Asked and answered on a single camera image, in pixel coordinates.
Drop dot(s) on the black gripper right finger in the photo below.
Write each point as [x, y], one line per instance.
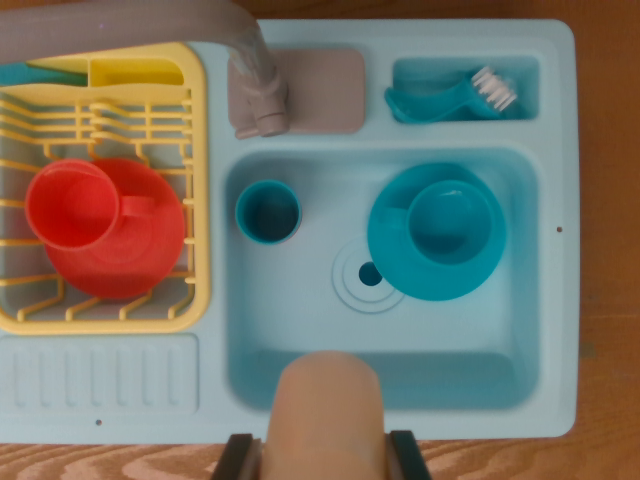
[407, 460]

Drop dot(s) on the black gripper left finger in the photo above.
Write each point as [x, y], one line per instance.
[237, 460]

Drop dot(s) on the beige detergent bottle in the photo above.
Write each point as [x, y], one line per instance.
[325, 410]

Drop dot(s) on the light blue toy sink unit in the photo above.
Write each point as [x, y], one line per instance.
[450, 400]

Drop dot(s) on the teal plate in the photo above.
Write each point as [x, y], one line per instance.
[425, 285]

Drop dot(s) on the red plate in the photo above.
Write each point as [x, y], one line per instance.
[130, 270]

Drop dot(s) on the teal tumbler cup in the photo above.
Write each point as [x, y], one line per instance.
[267, 212]

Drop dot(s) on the yellow dish rack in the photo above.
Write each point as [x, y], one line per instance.
[200, 200]

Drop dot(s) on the teal dish brush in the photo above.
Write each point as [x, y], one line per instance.
[425, 107]

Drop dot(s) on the grey toy faucet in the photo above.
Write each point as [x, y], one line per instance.
[325, 90]

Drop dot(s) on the green toy utensil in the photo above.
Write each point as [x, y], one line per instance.
[65, 77]

